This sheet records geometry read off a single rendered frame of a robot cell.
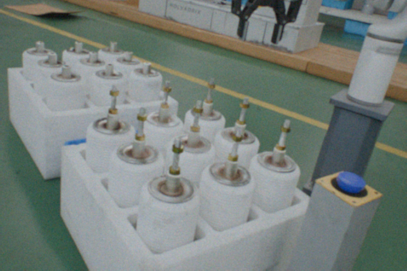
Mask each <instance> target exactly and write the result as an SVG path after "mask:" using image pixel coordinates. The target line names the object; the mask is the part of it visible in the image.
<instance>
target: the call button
mask: <svg viewBox="0 0 407 271"><path fill-rule="evenodd" d="M337 182H338V185H339V186H340V187H341V188H342V189H343V190H345V191H348V192H352V193H358V192H360V191H362V190H364V188H365V186H366V182H365V181H364V179H363V178H362V177H360V176H358V175H356V174H354V173H351V172H340V173H338V175H337Z"/></svg>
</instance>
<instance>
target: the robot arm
mask: <svg viewBox="0 0 407 271"><path fill-rule="evenodd" d="M302 2H303V0H291V1H290V4H289V7H288V10H287V13H286V14H285V12H286V8H285V2H284V0H247V2H246V3H245V6H244V8H243V9H242V11H241V8H242V0H231V13H232V14H234V15H236V16H237V17H238V18H239V23H238V28H237V36H238V37H239V39H240V40H241V41H245V40H246V36H247V30H248V25H249V22H248V20H249V18H250V16H251V15H252V14H253V12H254V11H256V10H257V8H258V7H259V6H260V7H270V8H273V11H274V14H275V17H276V22H277V23H274V28H273V33H272V37H271V43H273V44H276V45H277V44H278V43H279V42H280V41H281V40H282V36H283V31H284V28H285V25H286V24H289V23H294V22H295V21H296V19H297V16H298V14H299V10H300V7H301V5H302ZM371 2H372V5H373V6H374V7H375V8H377V9H380V10H386V11H392V12H396V13H398V14H397V16H396V17H395V18H394V19H392V20H390V21H387V22H382V23H378V24H372V25H370V26H369V28H368V31H367V33H366V37H365V40H364V43H363V47H362V50H361V52H360V56H359V59H358V61H357V65H356V68H355V71H354V74H353V77H352V80H351V83H350V86H349V90H348V93H347V95H346V97H347V98H348V99H349V100H350V101H352V102H355V103H358V104H360V105H365V106H370V107H380V106H381V105H382V102H383V99H384V96H385V94H386V91H387V89H388V85H389V83H390V80H391V77H392V74H393V72H394V69H395V66H396V63H397V61H398V58H399V56H400V52H401V50H402V47H403V44H404V42H405V39H406V36H407V0H371Z"/></svg>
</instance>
